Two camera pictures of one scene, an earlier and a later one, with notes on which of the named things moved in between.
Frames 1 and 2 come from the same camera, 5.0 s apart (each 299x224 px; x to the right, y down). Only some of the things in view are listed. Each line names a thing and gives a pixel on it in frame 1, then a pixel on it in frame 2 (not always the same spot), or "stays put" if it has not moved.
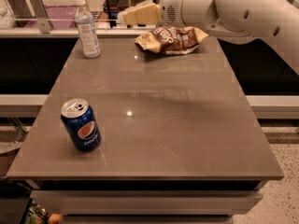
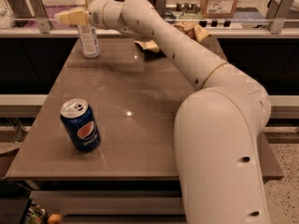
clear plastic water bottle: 83,18 stays put
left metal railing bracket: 38,10 stays put
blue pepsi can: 81,124 stays put
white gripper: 170,6 to 94,13
